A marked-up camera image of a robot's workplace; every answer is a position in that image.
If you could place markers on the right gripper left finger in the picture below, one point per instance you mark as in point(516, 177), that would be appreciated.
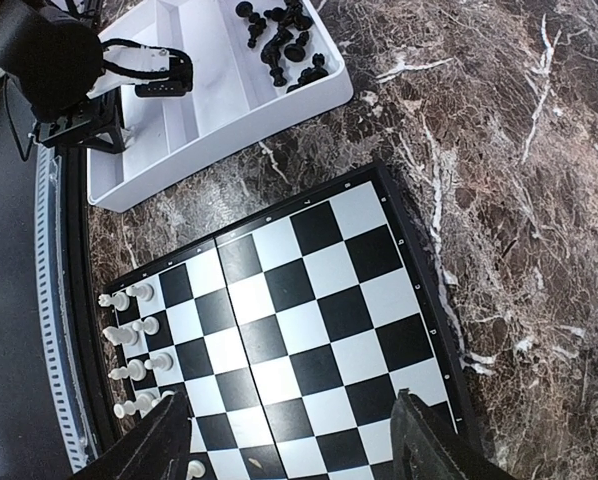
point(156, 448)

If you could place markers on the white plastic compartment tray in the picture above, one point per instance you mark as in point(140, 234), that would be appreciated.
point(233, 103)

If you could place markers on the white bishop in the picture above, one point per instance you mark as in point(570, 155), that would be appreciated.
point(195, 470)

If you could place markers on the white slotted cable duct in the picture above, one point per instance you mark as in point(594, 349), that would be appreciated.
point(53, 311)

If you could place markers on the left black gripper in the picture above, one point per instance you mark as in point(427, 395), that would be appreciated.
point(95, 124)

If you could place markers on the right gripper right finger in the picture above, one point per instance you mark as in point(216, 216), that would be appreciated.
point(425, 447)

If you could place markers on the white chess rook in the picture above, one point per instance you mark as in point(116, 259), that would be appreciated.
point(119, 300)

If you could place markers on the black and grey chessboard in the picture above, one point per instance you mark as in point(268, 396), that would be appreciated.
point(293, 330)

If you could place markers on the white chess knight piece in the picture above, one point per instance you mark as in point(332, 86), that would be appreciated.
point(141, 291)

